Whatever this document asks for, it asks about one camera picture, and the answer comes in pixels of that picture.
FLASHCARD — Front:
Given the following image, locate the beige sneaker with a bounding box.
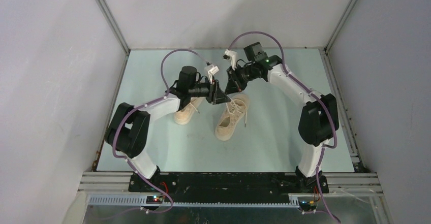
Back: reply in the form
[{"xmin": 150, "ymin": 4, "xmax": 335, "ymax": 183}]
[
  {"xmin": 214, "ymin": 93, "xmax": 250, "ymax": 141},
  {"xmin": 174, "ymin": 97, "xmax": 204, "ymax": 125}
]

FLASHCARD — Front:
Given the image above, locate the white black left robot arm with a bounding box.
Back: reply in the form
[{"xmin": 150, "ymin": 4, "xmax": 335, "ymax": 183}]
[{"xmin": 104, "ymin": 65, "xmax": 230, "ymax": 192}]

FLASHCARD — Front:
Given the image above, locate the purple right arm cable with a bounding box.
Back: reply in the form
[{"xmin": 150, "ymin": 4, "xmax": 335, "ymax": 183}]
[{"xmin": 228, "ymin": 31, "xmax": 341, "ymax": 224}]

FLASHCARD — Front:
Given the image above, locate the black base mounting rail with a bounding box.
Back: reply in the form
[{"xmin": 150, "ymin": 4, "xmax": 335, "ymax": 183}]
[{"xmin": 128, "ymin": 172, "xmax": 329, "ymax": 204}]

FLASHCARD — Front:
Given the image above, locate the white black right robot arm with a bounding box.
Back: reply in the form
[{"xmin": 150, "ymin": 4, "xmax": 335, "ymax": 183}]
[{"xmin": 223, "ymin": 42, "xmax": 339, "ymax": 193}]

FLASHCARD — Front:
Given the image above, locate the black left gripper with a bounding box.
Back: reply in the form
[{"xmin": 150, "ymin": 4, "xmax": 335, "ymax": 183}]
[{"xmin": 189, "ymin": 76, "xmax": 230, "ymax": 105}]

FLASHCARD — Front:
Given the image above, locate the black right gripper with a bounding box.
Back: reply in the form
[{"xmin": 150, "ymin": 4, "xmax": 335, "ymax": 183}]
[{"xmin": 226, "ymin": 63, "xmax": 258, "ymax": 95}]

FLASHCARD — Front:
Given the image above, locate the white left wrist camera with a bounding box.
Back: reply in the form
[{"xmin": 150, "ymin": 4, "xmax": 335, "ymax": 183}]
[{"xmin": 204, "ymin": 64, "xmax": 220, "ymax": 83}]

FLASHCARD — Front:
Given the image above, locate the aluminium frame rail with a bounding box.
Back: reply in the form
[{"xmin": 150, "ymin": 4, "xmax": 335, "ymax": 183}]
[{"xmin": 78, "ymin": 172, "xmax": 385, "ymax": 210}]

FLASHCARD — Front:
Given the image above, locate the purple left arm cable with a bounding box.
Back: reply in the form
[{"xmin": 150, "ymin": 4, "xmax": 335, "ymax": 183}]
[{"xmin": 85, "ymin": 49, "xmax": 211, "ymax": 221}]

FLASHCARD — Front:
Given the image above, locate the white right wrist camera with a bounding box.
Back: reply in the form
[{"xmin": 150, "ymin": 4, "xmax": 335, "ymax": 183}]
[{"xmin": 223, "ymin": 49, "xmax": 238, "ymax": 70}]

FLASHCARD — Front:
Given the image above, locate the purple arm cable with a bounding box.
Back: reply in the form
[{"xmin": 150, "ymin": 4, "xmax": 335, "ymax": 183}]
[
  {"xmin": 85, "ymin": 49, "xmax": 211, "ymax": 221},
  {"xmin": 228, "ymin": 31, "xmax": 341, "ymax": 224}
]

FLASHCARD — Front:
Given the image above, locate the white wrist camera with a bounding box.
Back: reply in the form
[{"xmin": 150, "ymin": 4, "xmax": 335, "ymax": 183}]
[
  {"xmin": 204, "ymin": 64, "xmax": 220, "ymax": 83},
  {"xmin": 223, "ymin": 49, "xmax": 238, "ymax": 70}
]

